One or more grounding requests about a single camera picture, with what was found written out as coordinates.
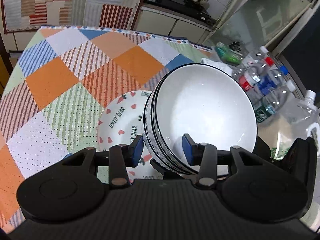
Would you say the pink bunny carrot plate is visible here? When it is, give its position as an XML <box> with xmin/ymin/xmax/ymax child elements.
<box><xmin>97</xmin><ymin>90</ymin><xmax>163</xmax><ymax>181</ymax></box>

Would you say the white bowl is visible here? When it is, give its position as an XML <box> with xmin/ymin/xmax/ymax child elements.
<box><xmin>143</xmin><ymin>79</ymin><xmax>198</xmax><ymax>176</ymax></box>
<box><xmin>153</xmin><ymin>63</ymin><xmax>258</xmax><ymax>172</ymax></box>
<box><xmin>143</xmin><ymin>92</ymin><xmax>177</xmax><ymax>171</ymax></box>

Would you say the rice bag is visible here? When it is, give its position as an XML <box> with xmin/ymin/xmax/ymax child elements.
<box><xmin>258</xmin><ymin>90</ymin><xmax>319</xmax><ymax>160</ymax></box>

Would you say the green label water bottle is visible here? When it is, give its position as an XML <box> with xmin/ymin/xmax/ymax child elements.
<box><xmin>253</xmin><ymin>80</ymin><xmax>296</xmax><ymax>123</ymax></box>

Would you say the red cap water bottle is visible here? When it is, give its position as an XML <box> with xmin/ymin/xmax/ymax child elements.
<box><xmin>238</xmin><ymin>56</ymin><xmax>274</xmax><ymax>92</ymax></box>

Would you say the white tissue pack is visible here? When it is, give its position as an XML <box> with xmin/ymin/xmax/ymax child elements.
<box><xmin>201</xmin><ymin>58</ymin><xmax>233</xmax><ymax>76</ymax></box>

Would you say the patchwork tablecloth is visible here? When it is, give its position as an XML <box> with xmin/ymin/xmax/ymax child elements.
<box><xmin>1</xmin><ymin>26</ymin><xmax>212</xmax><ymax>232</ymax></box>

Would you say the blue cap water bottle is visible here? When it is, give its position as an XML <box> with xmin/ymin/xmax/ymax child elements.
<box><xmin>248</xmin><ymin>65</ymin><xmax>288</xmax><ymax>104</ymax></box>

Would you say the clear white cap bottle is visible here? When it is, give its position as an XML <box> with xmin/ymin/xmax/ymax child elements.
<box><xmin>232</xmin><ymin>46</ymin><xmax>268</xmax><ymax>80</ymax></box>

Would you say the green item plastic container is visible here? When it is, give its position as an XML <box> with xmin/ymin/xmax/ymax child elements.
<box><xmin>214</xmin><ymin>42</ymin><xmax>243</xmax><ymax>66</ymax></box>

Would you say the black gas stove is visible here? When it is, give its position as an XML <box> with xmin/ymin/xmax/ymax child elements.
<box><xmin>144</xmin><ymin>0</ymin><xmax>216</xmax><ymax>25</ymax></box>

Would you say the striped counter cloth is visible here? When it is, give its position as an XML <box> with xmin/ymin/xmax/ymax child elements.
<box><xmin>1</xmin><ymin>0</ymin><xmax>142</xmax><ymax>33</ymax></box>

